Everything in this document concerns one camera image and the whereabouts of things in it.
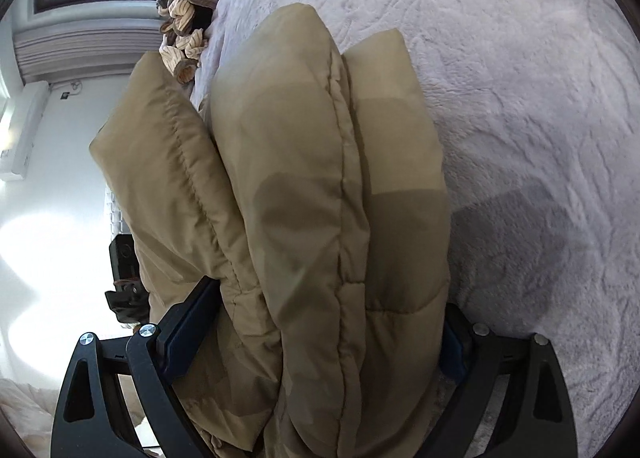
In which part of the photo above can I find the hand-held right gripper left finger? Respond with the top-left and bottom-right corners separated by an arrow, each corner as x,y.
50,277 -> 222,458

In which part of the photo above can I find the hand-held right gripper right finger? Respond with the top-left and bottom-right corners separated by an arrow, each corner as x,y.
430,303 -> 579,458

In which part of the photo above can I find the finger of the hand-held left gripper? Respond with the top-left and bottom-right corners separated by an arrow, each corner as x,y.
104,283 -> 152,325

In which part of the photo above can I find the khaki puffer jacket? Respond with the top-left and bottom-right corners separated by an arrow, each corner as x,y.
89,3 -> 453,458

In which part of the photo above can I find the cream cloth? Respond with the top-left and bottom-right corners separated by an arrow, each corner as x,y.
0,377 -> 63,444

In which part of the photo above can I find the white air conditioner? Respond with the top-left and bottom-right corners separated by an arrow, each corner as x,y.
0,82 -> 52,181

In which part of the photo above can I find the cream striped knit garment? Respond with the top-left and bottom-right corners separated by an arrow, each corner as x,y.
156,0 -> 218,84

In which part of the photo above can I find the lavender plush bed blanket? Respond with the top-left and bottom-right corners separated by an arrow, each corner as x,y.
190,0 -> 640,458

